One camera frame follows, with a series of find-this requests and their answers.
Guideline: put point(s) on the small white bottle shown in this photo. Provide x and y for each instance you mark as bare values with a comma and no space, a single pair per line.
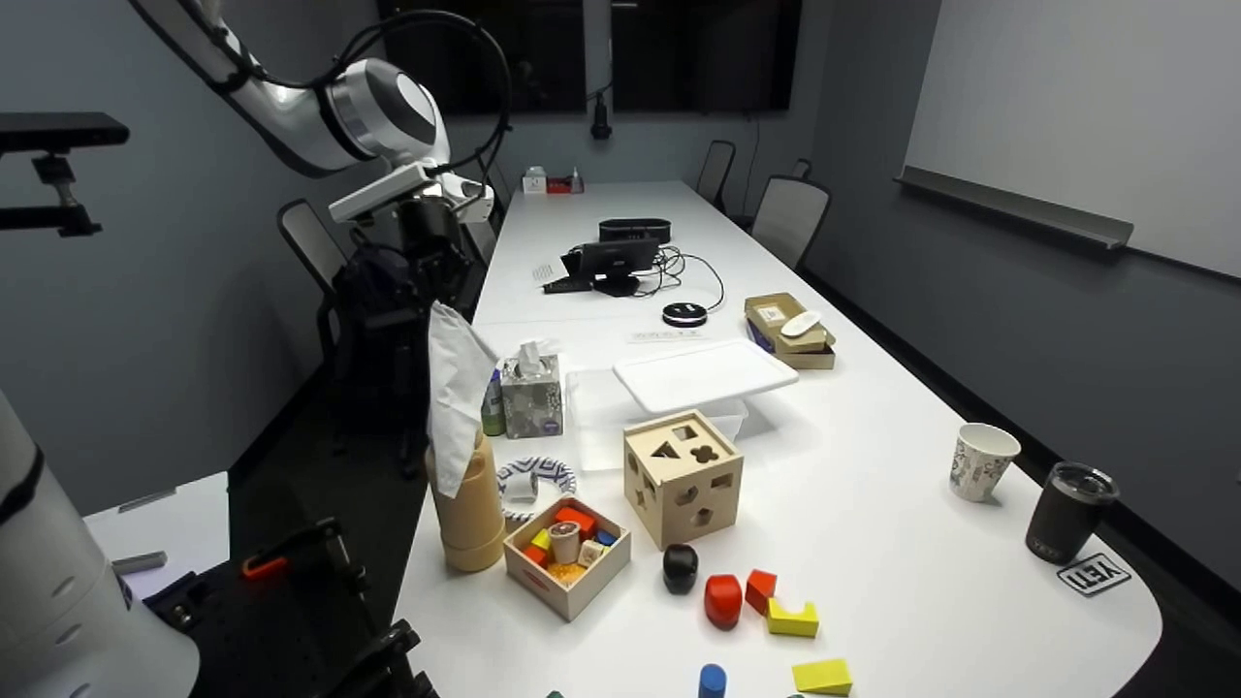
535,181

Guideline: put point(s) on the blue-cap sanitizer bottle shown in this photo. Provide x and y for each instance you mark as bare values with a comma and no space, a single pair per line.
494,408

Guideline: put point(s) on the black travel tumbler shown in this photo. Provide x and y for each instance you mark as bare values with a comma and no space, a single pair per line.
1067,509

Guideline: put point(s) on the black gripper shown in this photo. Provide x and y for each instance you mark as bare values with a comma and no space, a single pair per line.
427,227

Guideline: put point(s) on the small red box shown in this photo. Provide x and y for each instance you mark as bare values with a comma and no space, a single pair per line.
564,183

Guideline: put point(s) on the black wooden block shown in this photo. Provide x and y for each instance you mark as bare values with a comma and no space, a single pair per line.
679,567

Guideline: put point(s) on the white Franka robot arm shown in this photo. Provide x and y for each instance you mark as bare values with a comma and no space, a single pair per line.
350,117

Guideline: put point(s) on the grey whiteboard tray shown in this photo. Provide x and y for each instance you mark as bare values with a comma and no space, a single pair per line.
1010,207

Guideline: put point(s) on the wooden cylinder block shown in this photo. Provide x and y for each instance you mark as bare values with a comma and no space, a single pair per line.
568,543

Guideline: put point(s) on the white plastic lid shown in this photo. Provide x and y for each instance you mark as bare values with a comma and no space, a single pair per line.
703,373

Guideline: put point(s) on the grey marbled tissue box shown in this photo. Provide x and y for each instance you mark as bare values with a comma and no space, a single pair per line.
535,408

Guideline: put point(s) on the orange block in tray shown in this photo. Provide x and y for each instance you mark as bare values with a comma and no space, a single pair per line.
578,521

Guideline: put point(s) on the wooden shape sorter cube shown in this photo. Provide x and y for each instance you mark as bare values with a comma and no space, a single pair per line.
679,486

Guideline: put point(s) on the small yellow block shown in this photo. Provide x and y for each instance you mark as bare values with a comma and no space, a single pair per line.
546,537

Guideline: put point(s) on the yellow rectangular block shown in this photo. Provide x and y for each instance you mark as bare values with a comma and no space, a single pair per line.
819,675

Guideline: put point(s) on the red cylinder block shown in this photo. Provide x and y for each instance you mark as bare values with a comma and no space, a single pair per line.
723,603

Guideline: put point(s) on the grey wrist camera bar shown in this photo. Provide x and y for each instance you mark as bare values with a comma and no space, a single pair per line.
383,191

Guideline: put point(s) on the black backpack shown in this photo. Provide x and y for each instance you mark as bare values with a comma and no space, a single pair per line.
369,362

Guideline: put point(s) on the black white tag sticker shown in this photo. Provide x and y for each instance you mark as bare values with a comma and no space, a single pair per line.
1093,572

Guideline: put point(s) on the wooden block tray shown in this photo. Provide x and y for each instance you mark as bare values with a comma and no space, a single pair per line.
564,590

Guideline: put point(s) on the blue wooden block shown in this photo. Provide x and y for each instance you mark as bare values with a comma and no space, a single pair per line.
713,681

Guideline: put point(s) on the white wall whiteboard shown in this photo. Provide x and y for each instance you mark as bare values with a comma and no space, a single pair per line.
1101,117

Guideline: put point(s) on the patterned paper cup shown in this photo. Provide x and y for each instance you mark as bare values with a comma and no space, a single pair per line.
984,460

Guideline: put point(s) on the blue patterned paper plate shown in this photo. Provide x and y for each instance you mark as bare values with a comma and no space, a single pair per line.
547,475

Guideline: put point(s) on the white tissue sheet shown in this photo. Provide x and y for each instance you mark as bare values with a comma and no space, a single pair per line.
529,362

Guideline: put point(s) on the orange-red wooden block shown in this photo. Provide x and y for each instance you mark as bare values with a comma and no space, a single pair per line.
757,588

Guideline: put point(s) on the yellow arch block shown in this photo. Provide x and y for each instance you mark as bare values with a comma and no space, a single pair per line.
793,620

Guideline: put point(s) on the black round speakerphone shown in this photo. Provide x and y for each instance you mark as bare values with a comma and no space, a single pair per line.
686,310

